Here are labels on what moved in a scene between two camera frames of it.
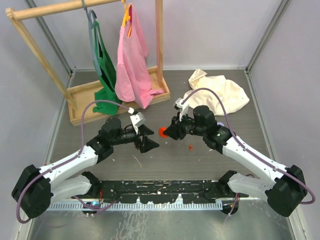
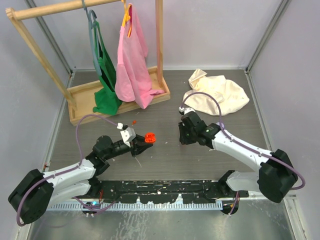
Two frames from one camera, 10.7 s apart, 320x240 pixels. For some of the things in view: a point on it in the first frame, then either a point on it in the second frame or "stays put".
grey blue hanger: (92, 26) stays put
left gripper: (148, 144) → (138, 144)
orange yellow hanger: (127, 18) stays put
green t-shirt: (106, 99) stays put
